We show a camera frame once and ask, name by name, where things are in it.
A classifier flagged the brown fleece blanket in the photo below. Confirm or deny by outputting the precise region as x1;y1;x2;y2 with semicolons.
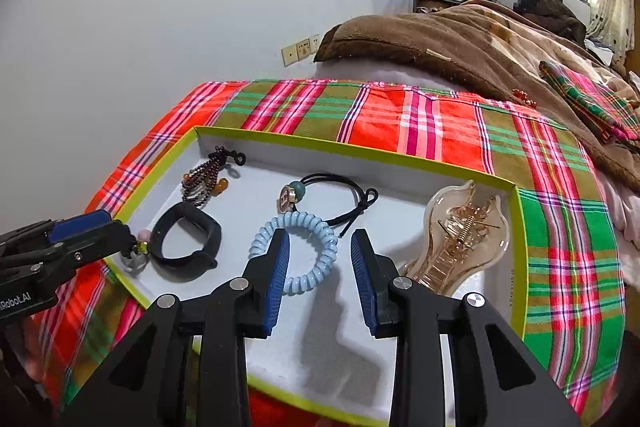
314;2;640;192

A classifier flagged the wide black hair band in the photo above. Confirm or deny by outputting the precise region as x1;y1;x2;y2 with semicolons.
149;202;222;269

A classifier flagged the yellow-green cardboard box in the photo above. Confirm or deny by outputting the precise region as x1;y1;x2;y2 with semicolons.
102;125;528;425

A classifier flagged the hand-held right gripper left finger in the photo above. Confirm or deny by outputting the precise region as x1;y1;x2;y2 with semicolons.
60;228;291;427

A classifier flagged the dark beaded tassel charm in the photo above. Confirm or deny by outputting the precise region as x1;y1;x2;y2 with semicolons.
181;146;247;208

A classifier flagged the plaid bedsheet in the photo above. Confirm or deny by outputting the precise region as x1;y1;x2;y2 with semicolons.
30;79;628;427

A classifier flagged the folded plaid cloth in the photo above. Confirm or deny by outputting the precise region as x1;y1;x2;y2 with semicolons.
539;59;640;142

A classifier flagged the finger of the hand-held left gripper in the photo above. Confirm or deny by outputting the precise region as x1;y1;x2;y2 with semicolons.
30;222;136;275
0;209;113;265

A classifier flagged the pink ball hair tie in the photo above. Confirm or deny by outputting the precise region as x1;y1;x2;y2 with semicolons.
122;229;153;278

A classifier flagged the white pink quilt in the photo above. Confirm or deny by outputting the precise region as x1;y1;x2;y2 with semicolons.
595;167;640;253

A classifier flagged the dark clothes pile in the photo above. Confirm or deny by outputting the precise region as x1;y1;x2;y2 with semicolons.
515;0;588;45

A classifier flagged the pastel spiral hair tie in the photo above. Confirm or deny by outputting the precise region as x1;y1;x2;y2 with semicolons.
249;212;338;295

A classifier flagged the wall socket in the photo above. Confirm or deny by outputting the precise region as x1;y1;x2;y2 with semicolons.
281;34;323;68

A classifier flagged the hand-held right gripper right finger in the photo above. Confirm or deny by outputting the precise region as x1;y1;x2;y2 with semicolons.
350;228;583;427

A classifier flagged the black elastic beaded hair tie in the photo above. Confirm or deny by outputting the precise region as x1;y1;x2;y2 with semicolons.
277;173;379;239

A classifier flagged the pink transparent hair claw clip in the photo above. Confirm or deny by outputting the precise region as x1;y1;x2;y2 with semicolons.
402;179;511;298

